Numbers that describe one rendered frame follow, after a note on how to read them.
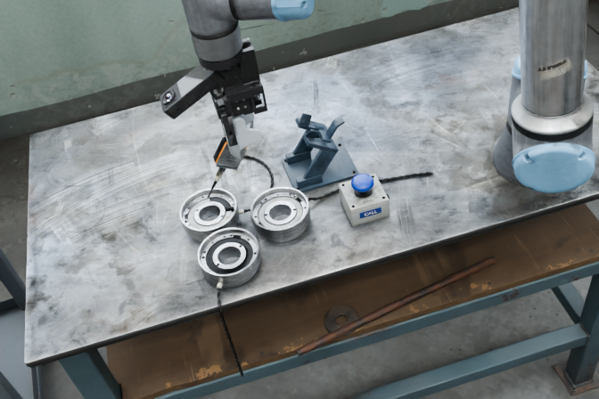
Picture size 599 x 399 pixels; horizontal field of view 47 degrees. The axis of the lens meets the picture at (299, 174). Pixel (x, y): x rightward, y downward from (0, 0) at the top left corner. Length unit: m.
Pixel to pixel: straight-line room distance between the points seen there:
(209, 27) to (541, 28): 0.46
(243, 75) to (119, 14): 1.70
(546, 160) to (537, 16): 0.23
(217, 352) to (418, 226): 0.48
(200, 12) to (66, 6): 1.76
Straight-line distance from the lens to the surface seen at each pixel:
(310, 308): 1.43
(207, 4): 1.01
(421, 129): 1.41
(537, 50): 0.99
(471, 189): 1.29
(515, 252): 1.52
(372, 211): 1.21
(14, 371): 1.99
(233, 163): 1.22
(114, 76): 2.91
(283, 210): 1.25
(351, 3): 2.95
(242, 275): 1.15
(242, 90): 1.10
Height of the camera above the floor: 1.72
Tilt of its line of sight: 44 degrees down
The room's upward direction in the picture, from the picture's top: 9 degrees counter-clockwise
